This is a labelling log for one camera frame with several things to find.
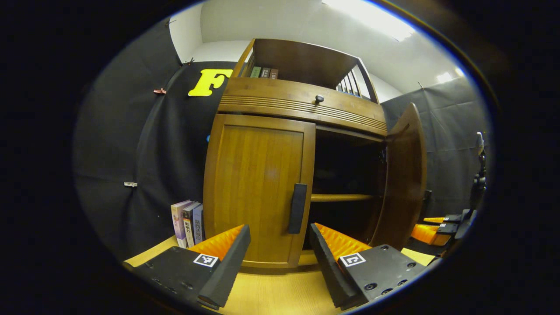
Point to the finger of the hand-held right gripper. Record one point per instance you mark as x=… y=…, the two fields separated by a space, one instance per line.
x=453 y=218
x=446 y=228

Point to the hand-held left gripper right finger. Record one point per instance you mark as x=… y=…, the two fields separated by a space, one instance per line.
x=332 y=275

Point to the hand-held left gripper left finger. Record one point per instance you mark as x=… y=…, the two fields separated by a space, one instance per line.
x=229 y=267

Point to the wooden shoe cabinet door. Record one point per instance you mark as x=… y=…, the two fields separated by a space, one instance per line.
x=402 y=175
x=253 y=175

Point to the wooden double-door shoe cabinet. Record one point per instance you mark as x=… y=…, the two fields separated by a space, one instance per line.
x=302 y=57

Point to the blue-grey book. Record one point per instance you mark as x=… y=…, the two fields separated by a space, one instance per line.
x=198 y=225

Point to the dark book with yellow label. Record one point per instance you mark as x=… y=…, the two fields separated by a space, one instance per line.
x=188 y=227

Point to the wooden inner shelf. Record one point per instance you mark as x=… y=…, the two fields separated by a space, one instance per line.
x=341 y=197

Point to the black backdrop cloth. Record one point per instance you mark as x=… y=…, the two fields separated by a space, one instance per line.
x=166 y=144

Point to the small ceiling light panel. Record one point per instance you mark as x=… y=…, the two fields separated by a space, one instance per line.
x=446 y=76

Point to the blue object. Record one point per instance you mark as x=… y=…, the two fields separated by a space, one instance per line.
x=352 y=94

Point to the black drawer knob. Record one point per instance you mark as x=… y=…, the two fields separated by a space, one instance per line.
x=319 y=99

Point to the wooden ribbed drawer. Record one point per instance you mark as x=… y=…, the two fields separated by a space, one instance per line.
x=271 y=94

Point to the red cloth clip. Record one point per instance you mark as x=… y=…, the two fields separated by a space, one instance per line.
x=159 y=91

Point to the green book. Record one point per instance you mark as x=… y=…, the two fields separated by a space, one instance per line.
x=255 y=72

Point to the reddish brown book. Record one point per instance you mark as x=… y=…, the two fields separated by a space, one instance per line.
x=274 y=74

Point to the large ceiling light panel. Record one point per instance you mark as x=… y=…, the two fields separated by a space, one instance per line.
x=372 y=17

